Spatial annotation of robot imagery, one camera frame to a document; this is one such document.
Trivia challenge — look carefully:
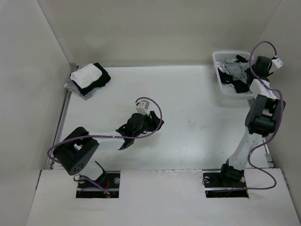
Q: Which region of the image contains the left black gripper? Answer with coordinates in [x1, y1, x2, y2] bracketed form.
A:
[133, 111, 163, 138]

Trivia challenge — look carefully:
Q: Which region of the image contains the grey tank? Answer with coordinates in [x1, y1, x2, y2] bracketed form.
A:
[64, 80, 99, 100]
[222, 57, 250, 83]

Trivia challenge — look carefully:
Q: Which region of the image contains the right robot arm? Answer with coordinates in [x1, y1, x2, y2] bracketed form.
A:
[218, 56, 285, 186]

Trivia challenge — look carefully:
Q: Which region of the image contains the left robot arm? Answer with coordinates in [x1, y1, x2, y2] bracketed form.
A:
[53, 111, 164, 188]

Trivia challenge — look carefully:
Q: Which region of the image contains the black tank top in basket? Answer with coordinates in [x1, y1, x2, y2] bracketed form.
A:
[218, 55, 249, 93]

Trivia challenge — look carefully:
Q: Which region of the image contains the white tank top in basket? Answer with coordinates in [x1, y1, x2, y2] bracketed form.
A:
[216, 62, 227, 73]

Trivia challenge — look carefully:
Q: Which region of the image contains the folded white tank top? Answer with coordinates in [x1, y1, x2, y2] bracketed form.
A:
[70, 64, 102, 89]

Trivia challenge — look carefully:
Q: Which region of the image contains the folded grey tank top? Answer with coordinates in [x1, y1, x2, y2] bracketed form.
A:
[64, 80, 99, 100]

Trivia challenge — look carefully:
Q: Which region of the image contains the white plastic laundry basket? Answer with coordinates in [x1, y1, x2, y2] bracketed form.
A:
[212, 50, 253, 100]

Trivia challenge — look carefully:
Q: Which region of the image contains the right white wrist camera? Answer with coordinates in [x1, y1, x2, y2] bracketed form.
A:
[269, 56, 283, 72]

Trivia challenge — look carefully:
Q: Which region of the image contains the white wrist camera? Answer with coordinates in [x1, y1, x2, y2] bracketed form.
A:
[269, 56, 283, 72]
[135, 100, 150, 115]

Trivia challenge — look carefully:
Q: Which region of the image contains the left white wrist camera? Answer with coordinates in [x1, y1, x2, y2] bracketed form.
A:
[135, 100, 150, 115]

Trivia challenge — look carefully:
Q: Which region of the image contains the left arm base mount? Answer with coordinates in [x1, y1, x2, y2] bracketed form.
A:
[73, 171, 121, 199]

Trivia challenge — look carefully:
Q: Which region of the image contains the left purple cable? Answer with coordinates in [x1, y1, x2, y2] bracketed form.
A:
[47, 97, 165, 196]

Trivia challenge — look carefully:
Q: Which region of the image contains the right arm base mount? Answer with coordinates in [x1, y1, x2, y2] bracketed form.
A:
[202, 170, 249, 198]

